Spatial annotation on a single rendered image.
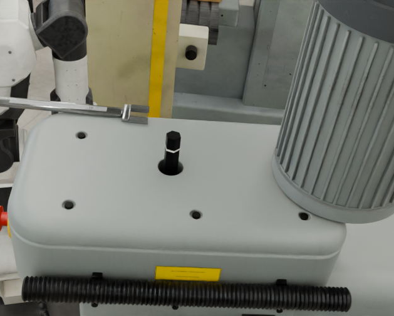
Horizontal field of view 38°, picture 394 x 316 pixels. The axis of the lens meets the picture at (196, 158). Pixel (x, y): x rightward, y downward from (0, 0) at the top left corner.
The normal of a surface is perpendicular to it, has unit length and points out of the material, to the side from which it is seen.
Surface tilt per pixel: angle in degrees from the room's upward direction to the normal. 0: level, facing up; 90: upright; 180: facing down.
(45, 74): 0
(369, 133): 90
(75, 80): 88
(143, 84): 90
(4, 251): 66
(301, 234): 27
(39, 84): 0
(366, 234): 0
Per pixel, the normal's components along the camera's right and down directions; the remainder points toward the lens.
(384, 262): 0.11, -0.74
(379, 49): -0.40, 0.58
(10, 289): 0.20, -0.31
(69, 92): 0.23, 0.63
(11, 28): 0.23, -0.06
